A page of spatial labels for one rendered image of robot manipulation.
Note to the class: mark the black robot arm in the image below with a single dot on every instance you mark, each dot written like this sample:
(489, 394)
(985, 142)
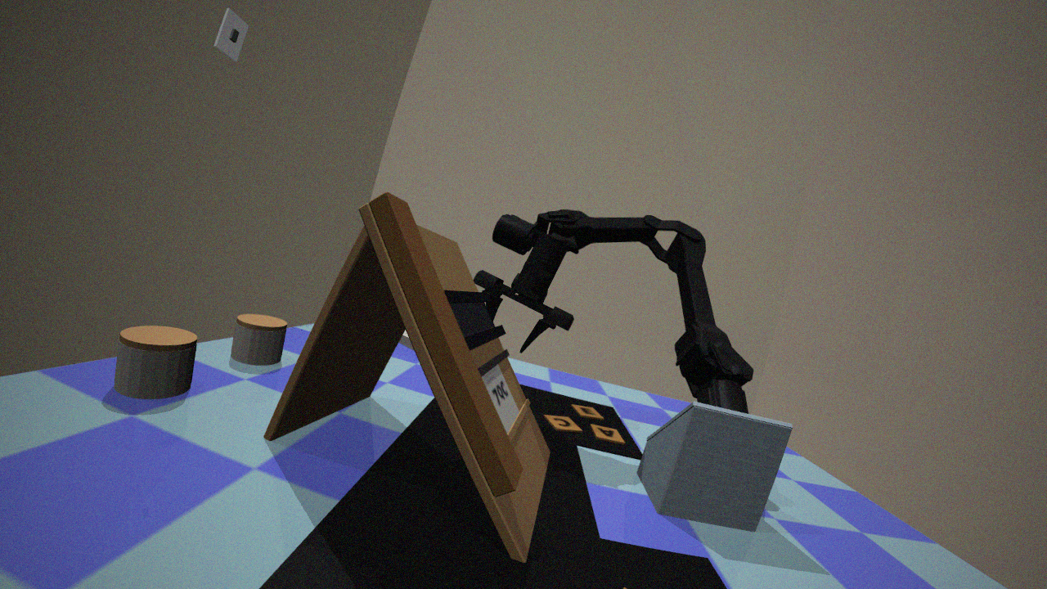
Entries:
(713, 370)

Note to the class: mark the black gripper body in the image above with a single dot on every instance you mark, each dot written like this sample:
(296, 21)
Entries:
(533, 282)

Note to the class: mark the white paper ticket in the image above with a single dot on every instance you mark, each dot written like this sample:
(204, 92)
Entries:
(501, 396)

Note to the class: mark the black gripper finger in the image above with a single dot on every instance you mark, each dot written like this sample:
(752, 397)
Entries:
(493, 306)
(540, 327)

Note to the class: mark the grey cylindrical container with tan lid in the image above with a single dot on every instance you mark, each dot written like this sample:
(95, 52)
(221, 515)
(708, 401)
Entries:
(154, 362)
(258, 340)

